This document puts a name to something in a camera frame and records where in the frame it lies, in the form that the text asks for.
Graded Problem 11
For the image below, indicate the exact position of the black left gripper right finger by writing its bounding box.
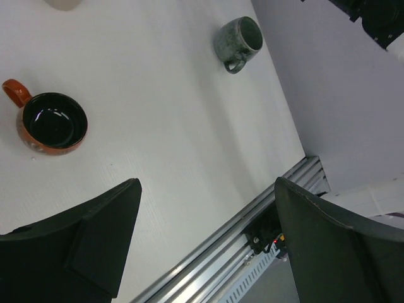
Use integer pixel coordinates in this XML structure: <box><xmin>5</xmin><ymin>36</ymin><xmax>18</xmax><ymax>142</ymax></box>
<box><xmin>275</xmin><ymin>177</ymin><xmax>403</xmax><ymax>302</ymax></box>

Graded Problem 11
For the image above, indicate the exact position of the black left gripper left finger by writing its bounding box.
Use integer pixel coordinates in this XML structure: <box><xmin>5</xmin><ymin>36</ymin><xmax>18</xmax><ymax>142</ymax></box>
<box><xmin>1</xmin><ymin>178</ymin><xmax>141</xmax><ymax>302</ymax></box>

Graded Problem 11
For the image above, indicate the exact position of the brown mug black interior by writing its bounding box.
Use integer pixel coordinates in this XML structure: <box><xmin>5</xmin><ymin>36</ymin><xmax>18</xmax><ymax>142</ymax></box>
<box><xmin>2</xmin><ymin>79</ymin><xmax>88</xmax><ymax>156</ymax></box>

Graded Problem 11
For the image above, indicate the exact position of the grey green speckled mug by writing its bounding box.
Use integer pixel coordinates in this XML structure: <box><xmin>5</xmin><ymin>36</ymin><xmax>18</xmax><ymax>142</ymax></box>
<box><xmin>213</xmin><ymin>16</ymin><xmax>263</xmax><ymax>74</ymax></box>

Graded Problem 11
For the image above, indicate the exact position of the perforated grey cable duct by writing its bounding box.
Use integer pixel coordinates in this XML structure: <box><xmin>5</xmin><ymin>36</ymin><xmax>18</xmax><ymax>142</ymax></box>
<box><xmin>210</xmin><ymin>246</ymin><xmax>281</xmax><ymax>303</ymax></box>

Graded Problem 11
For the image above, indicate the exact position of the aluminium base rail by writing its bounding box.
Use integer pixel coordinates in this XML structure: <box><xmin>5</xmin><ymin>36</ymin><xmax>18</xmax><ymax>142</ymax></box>
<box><xmin>129</xmin><ymin>155</ymin><xmax>331</xmax><ymax>303</ymax></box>

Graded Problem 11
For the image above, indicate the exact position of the beige handleless cup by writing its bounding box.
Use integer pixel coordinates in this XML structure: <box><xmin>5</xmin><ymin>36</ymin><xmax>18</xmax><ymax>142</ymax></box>
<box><xmin>44</xmin><ymin>0</ymin><xmax>83</xmax><ymax>11</ymax></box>

